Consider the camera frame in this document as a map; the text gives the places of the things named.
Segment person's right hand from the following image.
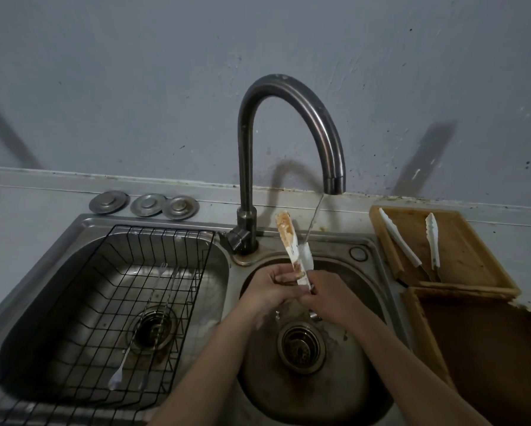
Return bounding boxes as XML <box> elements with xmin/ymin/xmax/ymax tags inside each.
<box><xmin>295</xmin><ymin>270</ymin><xmax>369</xmax><ymax>330</ymax></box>

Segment person's left hand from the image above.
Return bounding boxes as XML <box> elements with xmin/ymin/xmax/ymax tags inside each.
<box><xmin>240</xmin><ymin>263</ymin><xmax>310</xmax><ymax>328</ymax></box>

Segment large wooden cutting board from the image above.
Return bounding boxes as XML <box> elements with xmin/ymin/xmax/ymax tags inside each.
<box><xmin>402</xmin><ymin>286</ymin><xmax>531</xmax><ymax>426</ymax></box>

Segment round metal sink plug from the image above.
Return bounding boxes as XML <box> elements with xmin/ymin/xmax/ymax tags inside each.
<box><xmin>130</xmin><ymin>193</ymin><xmax>167</xmax><ymax>218</ymax></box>
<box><xmin>162</xmin><ymin>195</ymin><xmax>200</xmax><ymax>221</ymax></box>
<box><xmin>89</xmin><ymin>191</ymin><xmax>130</xmax><ymax>215</ymax></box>

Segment clean white kitchen tongs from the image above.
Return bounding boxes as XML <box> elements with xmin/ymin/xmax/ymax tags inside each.
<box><xmin>378</xmin><ymin>207</ymin><xmax>442</xmax><ymax>283</ymax></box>

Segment person's left forearm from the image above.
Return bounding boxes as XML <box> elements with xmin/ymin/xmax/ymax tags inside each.
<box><xmin>148</xmin><ymin>302</ymin><xmax>269</xmax><ymax>426</ymax></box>

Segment black wire dish rack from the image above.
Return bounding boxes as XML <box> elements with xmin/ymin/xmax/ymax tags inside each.
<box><xmin>0</xmin><ymin>224</ymin><xmax>216</xmax><ymax>426</ymax></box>

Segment white kitchen tongs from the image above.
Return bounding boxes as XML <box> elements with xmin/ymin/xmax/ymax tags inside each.
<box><xmin>378</xmin><ymin>207</ymin><xmax>442</xmax><ymax>283</ymax></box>
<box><xmin>275</xmin><ymin>210</ymin><xmax>323</xmax><ymax>323</ymax></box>

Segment small wooden cutting board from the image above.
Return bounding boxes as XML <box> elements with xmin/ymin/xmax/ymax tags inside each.
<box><xmin>369</xmin><ymin>204</ymin><xmax>522</xmax><ymax>298</ymax></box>

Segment metal drain strainer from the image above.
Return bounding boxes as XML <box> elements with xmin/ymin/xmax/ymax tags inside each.
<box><xmin>277</xmin><ymin>321</ymin><xmax>327</xmax><ymax>376</ymax></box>
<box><xmin>129</xmin><ymin>306</ymin><xmax>177</xmax><ymax>352</ymax></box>

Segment curved steel faucet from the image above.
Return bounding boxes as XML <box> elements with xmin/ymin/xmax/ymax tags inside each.
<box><xmin>221</xmin><ymin>74</ymin><xmax>347</xmax><ymax>256</ymax></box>

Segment person's right forearm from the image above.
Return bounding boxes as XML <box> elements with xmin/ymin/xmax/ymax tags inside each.
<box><xmin>349</xmin><ymin>307</ymin><xmax>493</xmax><ymax>426</ymax></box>

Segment stainless steel double sink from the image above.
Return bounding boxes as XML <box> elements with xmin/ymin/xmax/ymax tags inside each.
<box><xmin>0</xmin><ymin>213</ymin><xmax>416</xmax><ymax>426</ymax></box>

